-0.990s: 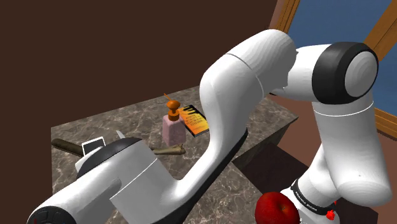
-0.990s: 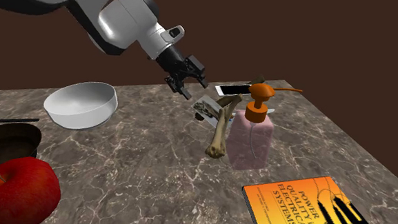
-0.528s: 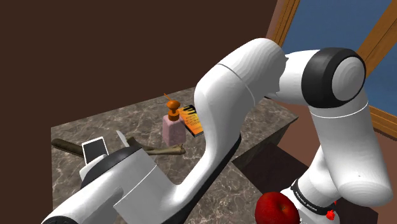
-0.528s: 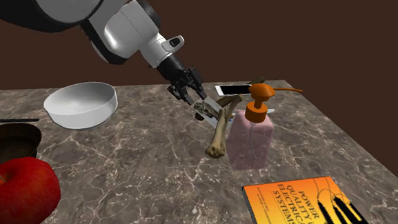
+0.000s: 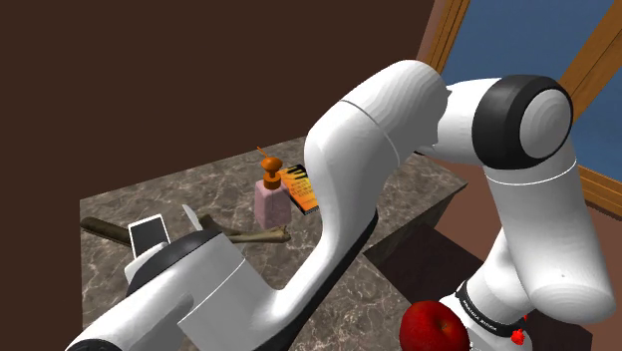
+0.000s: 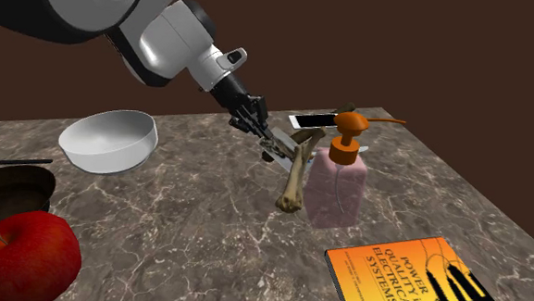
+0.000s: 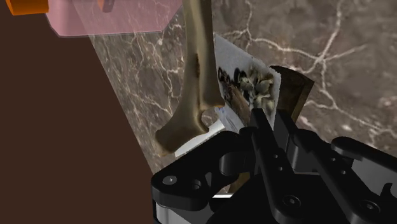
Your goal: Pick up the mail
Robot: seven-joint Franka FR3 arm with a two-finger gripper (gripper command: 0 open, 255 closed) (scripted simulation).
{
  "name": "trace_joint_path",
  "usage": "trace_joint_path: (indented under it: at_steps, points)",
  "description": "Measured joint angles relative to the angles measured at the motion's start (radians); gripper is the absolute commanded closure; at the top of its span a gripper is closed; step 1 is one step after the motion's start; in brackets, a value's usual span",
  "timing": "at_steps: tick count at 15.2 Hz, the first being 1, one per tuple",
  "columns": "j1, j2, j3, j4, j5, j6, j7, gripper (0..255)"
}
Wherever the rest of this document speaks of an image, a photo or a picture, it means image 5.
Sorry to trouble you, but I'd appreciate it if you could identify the orange book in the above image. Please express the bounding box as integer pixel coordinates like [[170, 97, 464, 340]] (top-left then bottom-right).
[[277, 164, 321, 216]]

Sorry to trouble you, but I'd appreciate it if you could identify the pink soap dispenser orange pump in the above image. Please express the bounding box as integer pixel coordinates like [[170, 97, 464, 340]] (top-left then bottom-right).
[[253, 146, 294, 231]]

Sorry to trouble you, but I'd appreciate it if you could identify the tan wooden utensil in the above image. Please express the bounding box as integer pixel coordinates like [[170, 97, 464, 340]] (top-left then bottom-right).
[[225, 224, 292, 245]]

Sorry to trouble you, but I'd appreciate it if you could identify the dark robot stand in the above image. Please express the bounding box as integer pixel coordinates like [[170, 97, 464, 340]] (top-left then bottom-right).
[[363, 222, 595, 351]]

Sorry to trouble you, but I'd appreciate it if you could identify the white phone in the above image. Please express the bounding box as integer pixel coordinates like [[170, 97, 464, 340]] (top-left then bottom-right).
[[128, 213, 172, 261]]

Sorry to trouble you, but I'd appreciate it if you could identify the red apple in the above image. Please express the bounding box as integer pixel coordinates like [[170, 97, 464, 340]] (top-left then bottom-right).
[[399, 299, 472, 351]]

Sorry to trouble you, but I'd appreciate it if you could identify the dark brown wooden stick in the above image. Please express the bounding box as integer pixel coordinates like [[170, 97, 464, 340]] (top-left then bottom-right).
[[79, 215, 134, 247]]

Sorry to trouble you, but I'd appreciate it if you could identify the wooden framed window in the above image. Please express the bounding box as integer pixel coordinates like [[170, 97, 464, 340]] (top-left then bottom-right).
[[418, 0, 622, 220]]

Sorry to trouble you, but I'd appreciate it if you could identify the knife with dark handle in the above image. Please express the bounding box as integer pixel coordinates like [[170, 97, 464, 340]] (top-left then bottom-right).
[[181, 203, 230, 236]]

